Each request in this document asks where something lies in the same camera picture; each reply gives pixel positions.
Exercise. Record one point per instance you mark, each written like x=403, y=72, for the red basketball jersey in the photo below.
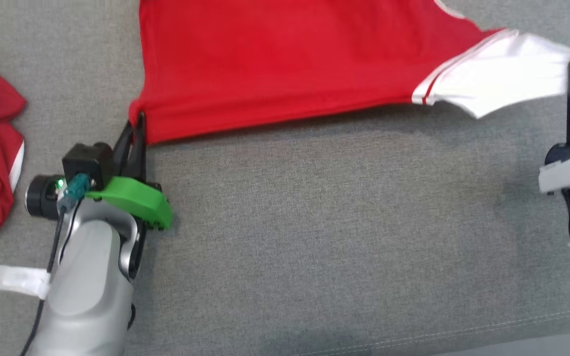
x=285, y=64

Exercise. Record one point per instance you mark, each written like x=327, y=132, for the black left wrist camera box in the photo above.
x=87, y=163

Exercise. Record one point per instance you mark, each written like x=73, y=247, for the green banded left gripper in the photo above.
x=134, y=198

